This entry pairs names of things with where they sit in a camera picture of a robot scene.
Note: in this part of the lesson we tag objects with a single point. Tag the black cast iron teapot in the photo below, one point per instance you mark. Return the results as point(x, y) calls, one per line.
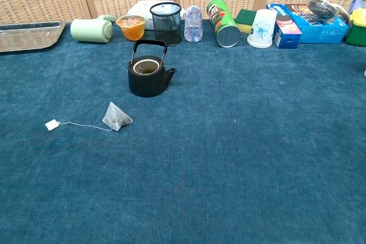
point(145, 87)

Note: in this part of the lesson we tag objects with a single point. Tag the blue table cloth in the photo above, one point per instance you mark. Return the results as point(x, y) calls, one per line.
point(200, 155)

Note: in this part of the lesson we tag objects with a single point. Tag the black mesh pen holder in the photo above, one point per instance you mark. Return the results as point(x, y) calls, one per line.
point(167, 31)

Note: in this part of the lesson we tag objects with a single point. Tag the clear plastic water bottle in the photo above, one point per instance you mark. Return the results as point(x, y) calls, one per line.
point(193, 27)

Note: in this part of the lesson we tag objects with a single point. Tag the green chips can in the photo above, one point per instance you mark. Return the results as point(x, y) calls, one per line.
point(227, 36)

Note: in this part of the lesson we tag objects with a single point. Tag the orange jelly cup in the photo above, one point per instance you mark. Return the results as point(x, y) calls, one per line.
point(132, 31)

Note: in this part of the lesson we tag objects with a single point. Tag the white wet wipes pack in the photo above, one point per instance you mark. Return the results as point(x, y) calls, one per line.
point(140, 8)

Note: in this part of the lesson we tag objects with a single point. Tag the green yellow sponge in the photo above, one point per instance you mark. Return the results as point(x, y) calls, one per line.
point(244, 18)

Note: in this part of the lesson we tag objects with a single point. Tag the white paper cup blue flower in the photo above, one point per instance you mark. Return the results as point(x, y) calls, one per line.
point(261, 31)

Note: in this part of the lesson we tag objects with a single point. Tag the pale green lint roller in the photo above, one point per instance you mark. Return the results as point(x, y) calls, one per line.
point(88, 31)

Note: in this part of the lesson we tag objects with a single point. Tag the blue pink cookie box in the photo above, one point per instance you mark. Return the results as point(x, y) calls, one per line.
point(287, 36)

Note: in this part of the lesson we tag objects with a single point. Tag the dark brown cookie box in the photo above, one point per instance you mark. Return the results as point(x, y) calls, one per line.
point(297, 8)

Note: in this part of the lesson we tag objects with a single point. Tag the blue biscuit box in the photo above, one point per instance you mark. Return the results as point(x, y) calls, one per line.
point(323, 32)

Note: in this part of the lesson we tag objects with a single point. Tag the stainless steel tray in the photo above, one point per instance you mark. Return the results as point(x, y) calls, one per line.
point(25, 36)

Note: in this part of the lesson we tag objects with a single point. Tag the yellow green lidded container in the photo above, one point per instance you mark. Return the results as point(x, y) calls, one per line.
point(357, 29)

